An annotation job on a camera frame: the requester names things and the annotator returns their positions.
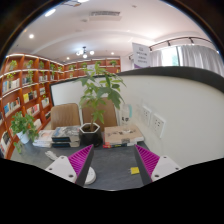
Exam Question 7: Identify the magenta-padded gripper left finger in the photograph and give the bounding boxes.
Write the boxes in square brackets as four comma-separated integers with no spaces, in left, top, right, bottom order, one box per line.
[45,144,96,188]

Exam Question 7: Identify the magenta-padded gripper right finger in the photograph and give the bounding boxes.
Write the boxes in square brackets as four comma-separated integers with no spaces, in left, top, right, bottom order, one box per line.
[133,144,183,187]

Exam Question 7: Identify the yellow charger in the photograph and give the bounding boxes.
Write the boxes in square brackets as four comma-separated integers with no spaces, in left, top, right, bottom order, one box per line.
[128,166,141,176]

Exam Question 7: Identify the thick dark-spined book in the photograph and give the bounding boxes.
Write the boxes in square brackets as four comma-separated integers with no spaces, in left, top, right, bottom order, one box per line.
[51,140,81,149]

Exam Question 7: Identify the round white power strip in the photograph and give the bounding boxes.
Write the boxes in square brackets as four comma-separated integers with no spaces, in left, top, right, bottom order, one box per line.
[84,166,97,186]

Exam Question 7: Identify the white book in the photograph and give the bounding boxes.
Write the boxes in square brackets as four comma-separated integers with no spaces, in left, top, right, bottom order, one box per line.
[32,141,53,148]
[34,129,56,144]

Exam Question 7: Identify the small tree in black pot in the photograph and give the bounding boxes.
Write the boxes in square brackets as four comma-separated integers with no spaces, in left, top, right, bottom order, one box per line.
[74,61,127,147]

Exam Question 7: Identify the leafy plant in white pot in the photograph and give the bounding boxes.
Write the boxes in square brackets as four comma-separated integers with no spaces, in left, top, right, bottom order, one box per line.
[9,111,40,154]

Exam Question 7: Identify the tan upholstered chair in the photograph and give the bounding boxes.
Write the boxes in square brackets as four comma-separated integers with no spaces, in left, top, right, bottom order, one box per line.
[50,102,81,130]
[81,97,118,133]

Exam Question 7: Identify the red-spined book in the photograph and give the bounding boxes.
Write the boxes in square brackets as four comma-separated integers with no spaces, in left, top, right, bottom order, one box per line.
[102,141,138,149]

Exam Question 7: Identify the clear leaflet sign holder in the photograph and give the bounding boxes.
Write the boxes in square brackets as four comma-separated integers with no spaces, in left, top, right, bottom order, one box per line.
[120,103,134,127]

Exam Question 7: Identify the orange bookshelf unit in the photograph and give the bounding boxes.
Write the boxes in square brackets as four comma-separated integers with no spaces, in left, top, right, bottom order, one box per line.
[0,53,122,160]

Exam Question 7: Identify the ceiling chandelier lamp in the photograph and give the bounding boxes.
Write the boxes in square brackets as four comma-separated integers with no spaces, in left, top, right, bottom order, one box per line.
[75,45,96,60]

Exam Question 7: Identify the white curtain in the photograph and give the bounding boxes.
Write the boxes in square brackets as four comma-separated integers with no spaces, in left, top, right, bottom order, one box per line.
[149,44,224,78]

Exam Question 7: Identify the white sign board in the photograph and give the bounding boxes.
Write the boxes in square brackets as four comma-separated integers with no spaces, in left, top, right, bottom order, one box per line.
[131,42,152,70]

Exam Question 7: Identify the recessed ceiling lights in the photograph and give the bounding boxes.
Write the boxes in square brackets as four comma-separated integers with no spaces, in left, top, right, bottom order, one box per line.
[28,0,116,56]

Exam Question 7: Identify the ceiling air vent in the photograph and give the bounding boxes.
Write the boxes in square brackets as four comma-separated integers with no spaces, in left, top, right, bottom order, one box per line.
[89,10,122,22]

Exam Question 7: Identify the white wall socket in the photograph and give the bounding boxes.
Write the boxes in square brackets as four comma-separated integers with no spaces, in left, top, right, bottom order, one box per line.
[152,113,167,139]
[141,105,153,127]

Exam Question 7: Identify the black ceiling track rail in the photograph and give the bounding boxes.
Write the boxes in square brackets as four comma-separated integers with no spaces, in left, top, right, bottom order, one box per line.
[148,36,214,48]

